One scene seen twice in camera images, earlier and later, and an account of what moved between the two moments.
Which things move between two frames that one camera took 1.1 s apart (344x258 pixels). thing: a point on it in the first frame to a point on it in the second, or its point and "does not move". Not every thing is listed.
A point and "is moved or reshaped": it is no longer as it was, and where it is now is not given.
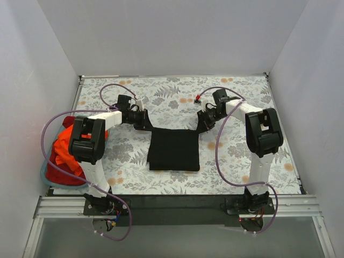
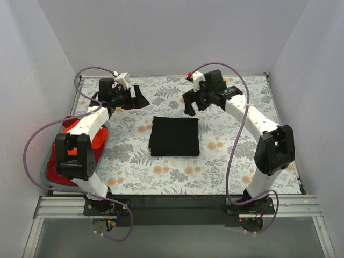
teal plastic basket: x=44 y=165 does not move
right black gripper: x=203 y=119 to x=195 y=99
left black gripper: x=143 y=120 to x=133 y=97
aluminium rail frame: x=70 y=207 does not move
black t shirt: x=174 y=150 is moved or reshaped
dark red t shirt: x=56 y=176 does not move
